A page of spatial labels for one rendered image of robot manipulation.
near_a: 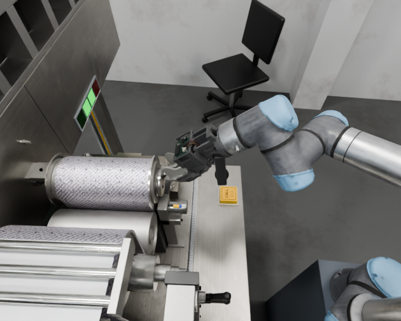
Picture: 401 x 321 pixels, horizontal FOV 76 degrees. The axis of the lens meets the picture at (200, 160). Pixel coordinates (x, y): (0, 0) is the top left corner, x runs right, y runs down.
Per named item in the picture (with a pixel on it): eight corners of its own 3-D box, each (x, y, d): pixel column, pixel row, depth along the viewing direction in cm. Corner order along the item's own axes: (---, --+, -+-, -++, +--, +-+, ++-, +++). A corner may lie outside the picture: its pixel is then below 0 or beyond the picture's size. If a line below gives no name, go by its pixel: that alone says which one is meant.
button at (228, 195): (237, 204, 104) (237, 201, 102) (219, 203, 104) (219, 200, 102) (236, 189, 108) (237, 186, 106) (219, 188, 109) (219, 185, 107)
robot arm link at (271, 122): (300, 135, 47) (279, 94, 46) (248, 157, 53) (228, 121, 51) (302, 123, 54) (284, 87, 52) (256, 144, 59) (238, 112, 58)
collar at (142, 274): (156, 295, 48) (151, 288, 43) (125, 293, 48) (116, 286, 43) (161, 260, 52) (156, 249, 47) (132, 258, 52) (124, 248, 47)
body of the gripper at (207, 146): (174, 138, 63) (212, 116, 57) (196, 155, 68) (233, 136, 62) (170, 163, 59) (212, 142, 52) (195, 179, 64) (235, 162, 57)
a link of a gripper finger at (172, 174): (151, 169, 67) (177, 154, 62) (167, 179, 70) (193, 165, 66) (149, 179, 65) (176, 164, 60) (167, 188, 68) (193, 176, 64)
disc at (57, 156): (65, 215, 71) (38, 188, 60) (63, 215, 71) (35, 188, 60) (81, 171, 80) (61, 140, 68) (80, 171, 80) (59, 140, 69)
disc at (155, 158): (155, 218, 71) (146, 192, 59) (153, 218, 71) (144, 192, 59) (162, 174, 80) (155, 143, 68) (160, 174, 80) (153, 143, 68)
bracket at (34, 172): (48, 181, 67) (44, 177, 65) (27, 181, 67) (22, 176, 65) (56, 165, 70) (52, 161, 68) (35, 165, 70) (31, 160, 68)
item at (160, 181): (160, 197, 65) (161, 167, 66) (151, 196, 65) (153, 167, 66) (164, 195, 73) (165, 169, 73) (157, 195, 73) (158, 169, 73)
